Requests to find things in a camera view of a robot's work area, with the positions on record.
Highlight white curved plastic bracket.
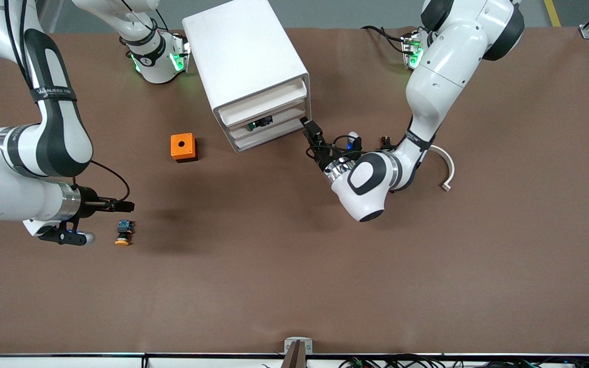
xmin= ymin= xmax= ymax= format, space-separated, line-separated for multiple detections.
xmin=429 ymin=145 xmax=456 ymax=192

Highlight black cable bundle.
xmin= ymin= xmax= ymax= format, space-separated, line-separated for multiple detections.
xmin=261 ymin=355 xmax=589 ymax=368

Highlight grey metal mount bracket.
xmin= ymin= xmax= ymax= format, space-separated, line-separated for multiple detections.
xmin=284 ymin=337 xmax=313 ymax=355

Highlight white plastic drawer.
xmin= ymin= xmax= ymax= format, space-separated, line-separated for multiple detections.
xmin=218 ymin=81 xmax=308 ymax=128
xmin=227 ymin=99 xmax=307 ymax=135
xmin=230 ymin=109 xmax=308 ymax=144
xmin=234 ymin=119 xmax=310 ymax=152

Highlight white drawer cabinet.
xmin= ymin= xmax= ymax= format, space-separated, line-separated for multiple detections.
xmin=182 ymin=0 xmax=312 ymax=153

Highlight yellow mushroom push button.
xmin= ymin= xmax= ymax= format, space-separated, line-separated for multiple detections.
xmin=114 ymin=220 xmax=134 ymax=247

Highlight black base power cable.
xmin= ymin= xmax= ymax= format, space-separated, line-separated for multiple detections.
xmin=361 ymin=25 xmax=409 ymax=54

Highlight dark camera pole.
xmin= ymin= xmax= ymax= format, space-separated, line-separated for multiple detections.
xmin=280 ymin=341 xmax=308 ymax=368

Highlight orange button enclosure box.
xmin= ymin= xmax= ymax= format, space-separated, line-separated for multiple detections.
xmin=170 ymin=133 xmax=198 ymax=164

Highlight white table edge rail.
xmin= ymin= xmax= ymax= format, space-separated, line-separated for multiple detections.
xmin=0 ymin=353 xmax=589 ymax=368

